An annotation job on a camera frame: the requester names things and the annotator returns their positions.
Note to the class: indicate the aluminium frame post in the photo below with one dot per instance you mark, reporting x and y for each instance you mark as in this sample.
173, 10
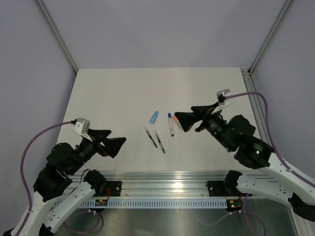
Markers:
270, 35
44, 11

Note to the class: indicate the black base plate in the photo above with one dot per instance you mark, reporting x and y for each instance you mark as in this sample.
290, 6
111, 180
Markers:
113, 188
216, 188

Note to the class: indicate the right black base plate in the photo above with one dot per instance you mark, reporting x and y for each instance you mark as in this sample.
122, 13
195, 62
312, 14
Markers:
216, 188

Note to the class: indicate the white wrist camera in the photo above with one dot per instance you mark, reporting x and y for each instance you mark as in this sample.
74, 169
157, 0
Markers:
81, 127
222, 98

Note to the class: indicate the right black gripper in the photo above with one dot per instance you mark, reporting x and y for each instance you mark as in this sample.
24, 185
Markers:
187, 119

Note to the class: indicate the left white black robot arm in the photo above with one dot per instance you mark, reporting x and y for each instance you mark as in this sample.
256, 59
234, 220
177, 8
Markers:
41, 218

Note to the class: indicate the left aluminium frame post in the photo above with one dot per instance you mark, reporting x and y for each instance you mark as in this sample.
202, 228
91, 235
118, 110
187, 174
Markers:
44, 11

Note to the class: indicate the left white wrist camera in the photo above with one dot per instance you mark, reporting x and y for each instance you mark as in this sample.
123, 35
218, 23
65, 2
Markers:
81, 127

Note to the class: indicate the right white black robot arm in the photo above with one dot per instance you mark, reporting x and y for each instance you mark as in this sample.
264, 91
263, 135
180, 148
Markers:
292, 189

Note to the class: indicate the white slotted cable duct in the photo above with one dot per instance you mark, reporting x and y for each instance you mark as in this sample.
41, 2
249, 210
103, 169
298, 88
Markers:
155, 203

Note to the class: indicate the white blue-capped pen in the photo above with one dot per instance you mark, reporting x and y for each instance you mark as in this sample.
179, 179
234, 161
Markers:
170, 121

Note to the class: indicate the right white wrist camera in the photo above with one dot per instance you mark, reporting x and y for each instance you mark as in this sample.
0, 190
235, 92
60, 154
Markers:
222, 98

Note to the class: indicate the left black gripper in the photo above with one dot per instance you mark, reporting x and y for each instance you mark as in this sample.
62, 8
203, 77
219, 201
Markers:
112, 145

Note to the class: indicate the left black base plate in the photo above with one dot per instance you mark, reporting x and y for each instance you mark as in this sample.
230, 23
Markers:
113, 188

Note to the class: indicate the purple pen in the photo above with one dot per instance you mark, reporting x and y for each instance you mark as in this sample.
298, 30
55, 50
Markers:
150, 136

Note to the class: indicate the aluminium front rail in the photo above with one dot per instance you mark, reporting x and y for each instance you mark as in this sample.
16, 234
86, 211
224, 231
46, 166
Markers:
164, 185

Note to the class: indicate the right side aluminium rail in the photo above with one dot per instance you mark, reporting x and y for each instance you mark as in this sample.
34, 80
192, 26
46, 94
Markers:
257, 106

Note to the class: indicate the aluminium rail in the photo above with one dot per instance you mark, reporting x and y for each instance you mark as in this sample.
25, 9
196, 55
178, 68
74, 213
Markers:
164, 185
257, 106

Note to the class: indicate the right aluminium frame post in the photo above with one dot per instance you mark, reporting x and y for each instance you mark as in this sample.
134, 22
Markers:
270, 35

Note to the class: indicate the blue highlighter pen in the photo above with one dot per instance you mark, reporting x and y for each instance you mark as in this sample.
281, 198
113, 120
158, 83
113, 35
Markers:
154, 117

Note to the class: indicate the black green-tipped pen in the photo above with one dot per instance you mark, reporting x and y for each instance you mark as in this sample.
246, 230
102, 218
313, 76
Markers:
160, 143

